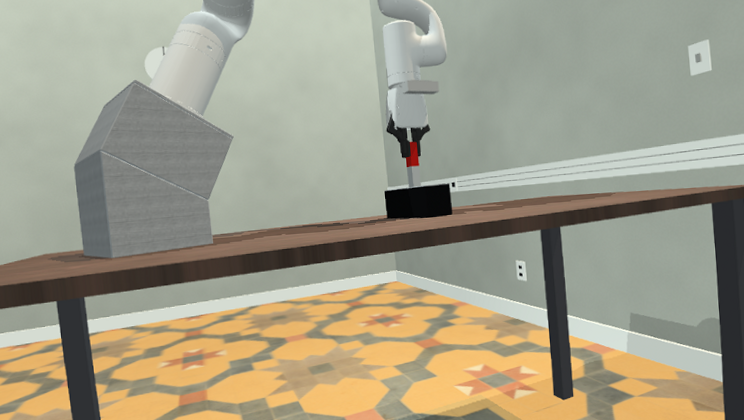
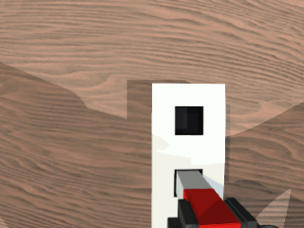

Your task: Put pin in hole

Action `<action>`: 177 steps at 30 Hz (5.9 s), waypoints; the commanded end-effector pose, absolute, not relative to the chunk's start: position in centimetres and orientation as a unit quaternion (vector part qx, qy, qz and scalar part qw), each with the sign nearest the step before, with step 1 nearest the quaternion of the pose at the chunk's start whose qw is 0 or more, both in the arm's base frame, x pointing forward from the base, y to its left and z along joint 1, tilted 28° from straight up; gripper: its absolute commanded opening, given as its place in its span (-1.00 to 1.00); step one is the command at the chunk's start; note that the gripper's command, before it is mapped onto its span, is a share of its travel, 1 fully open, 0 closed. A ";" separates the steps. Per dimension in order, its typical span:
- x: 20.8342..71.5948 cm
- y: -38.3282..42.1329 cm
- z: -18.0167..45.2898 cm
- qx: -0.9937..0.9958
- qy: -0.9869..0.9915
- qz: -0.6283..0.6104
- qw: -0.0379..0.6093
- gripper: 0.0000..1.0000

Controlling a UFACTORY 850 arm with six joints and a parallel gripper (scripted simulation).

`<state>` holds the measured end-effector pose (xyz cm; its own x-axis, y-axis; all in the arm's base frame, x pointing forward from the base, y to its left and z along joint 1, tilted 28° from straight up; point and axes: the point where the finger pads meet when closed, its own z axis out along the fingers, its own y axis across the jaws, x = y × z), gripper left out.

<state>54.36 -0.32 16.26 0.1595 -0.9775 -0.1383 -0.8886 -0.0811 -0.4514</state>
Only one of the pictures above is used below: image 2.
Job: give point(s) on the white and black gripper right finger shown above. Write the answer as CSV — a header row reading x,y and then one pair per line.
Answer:
x,y
245,218

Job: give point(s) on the white block with square hole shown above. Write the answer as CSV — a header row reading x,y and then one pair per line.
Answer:
x,y
188,133

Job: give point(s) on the red and grey square pin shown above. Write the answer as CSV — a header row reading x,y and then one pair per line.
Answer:
x,y
210,210

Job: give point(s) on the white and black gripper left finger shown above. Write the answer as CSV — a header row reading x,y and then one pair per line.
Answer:
x,y
186,216

